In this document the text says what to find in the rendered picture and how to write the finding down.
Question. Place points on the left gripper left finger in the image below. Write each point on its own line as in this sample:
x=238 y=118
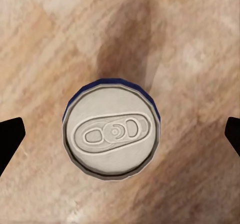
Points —
x=12 y=133

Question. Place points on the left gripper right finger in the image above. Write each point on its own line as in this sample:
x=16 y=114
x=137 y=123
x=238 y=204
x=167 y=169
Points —
x=232 y=132

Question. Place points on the can of soda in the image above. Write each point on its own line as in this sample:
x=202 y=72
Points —
x=111 y=129

